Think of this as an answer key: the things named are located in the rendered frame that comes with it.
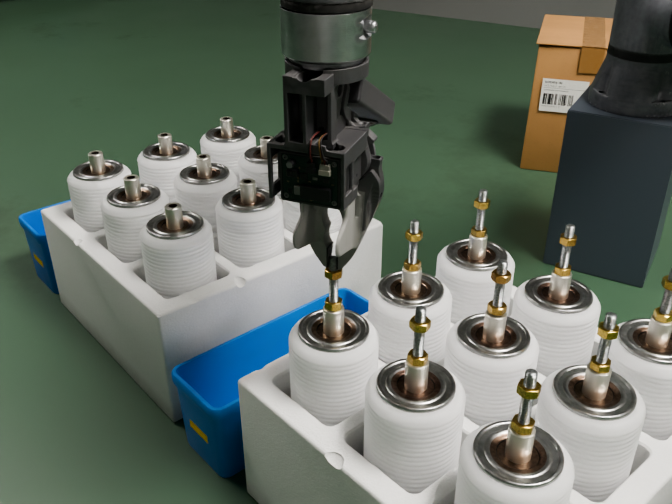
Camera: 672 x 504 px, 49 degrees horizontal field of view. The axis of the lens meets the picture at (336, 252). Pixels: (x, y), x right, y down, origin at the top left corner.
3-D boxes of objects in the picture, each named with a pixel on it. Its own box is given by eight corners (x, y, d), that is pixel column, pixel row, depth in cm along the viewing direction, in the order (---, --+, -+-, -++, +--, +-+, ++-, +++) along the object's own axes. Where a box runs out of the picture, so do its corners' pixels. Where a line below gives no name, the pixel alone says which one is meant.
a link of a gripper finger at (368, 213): (332, 226, 71) (328, 141, 66) (338, 218, 72) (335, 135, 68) (378, 233, 69) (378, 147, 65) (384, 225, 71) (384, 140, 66)
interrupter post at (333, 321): (335, 323, 79) (335, 298, 78) (349, 333, 78) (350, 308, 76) (317, 331, 78) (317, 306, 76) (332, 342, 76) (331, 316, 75)
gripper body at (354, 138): (266, 204, 65) (259, 69, 59) (304, 167, 72) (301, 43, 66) (347, 218, 63) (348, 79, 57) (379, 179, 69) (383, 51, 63)
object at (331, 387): (339, 415, 93) (339, 295, 83) (391, 459, 86) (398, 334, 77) (277, 450, 87) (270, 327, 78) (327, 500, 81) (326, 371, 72)
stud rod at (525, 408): (528, 443, 61) (541, 373, 58) (519, 448, 61) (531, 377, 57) (520, 436, 62) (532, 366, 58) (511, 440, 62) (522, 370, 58)
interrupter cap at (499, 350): (454, 356, 74) (455, 350, 74) (458, 314, 81) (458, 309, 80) (531, 365, 73) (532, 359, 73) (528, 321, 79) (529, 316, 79)
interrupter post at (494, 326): (480, 344, 76) (484, 318, 74) (481, 330, 78) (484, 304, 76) (504, 346, 76) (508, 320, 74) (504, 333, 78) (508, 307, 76)
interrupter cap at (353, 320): (338, 304, 82) (338, 299, 82) (384, 335, 77) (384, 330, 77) (283, 329, 78) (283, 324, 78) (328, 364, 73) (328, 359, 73)
